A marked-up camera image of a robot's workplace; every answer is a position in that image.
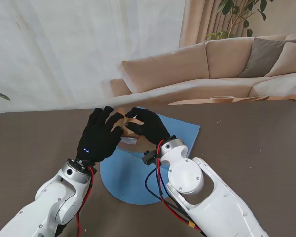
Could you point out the beige sofa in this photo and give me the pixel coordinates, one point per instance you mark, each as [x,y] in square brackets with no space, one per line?
[167,66]

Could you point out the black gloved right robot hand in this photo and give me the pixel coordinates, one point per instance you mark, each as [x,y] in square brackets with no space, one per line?
[153,126]

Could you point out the dark green long-leaf plant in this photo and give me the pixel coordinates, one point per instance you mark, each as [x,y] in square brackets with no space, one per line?
[1,95]

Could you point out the green leafy tall plant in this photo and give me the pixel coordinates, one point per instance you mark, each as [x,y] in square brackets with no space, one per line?
[227,6]

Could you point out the round wooden bowl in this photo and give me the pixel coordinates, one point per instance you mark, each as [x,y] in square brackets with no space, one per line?
[222,99]

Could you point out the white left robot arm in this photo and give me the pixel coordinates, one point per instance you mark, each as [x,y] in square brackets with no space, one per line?
[54,197]

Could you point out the brown paper envelope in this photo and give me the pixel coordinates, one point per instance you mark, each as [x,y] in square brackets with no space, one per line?
[138,150]

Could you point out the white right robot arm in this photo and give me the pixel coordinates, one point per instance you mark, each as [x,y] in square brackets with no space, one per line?
[187,175]

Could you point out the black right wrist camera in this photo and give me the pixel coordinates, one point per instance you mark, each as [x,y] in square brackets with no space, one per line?
[150,157]

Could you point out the white sheer curtain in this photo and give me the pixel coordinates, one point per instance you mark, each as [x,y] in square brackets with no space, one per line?
[64,49]

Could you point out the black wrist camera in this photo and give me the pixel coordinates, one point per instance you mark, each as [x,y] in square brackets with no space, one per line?
[93,171]
[150,157]

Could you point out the grey sofa cushion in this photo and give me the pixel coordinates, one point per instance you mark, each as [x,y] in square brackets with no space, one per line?
[261,56]

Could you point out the beige sofa cushion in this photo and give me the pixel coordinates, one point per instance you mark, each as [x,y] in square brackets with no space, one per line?
[291,59]

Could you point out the light wooden coffee table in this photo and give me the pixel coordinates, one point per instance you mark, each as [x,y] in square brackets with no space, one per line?
[195,101]

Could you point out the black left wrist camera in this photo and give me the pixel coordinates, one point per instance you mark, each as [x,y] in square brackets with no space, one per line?
[93,171]

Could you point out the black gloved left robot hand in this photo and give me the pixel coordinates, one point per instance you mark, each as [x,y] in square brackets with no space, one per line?
[98,138]

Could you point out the white letter paper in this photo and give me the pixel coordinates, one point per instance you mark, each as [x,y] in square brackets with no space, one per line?
[128,141]

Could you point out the beige pleated curtain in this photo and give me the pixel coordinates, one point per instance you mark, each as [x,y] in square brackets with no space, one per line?
[195,22]

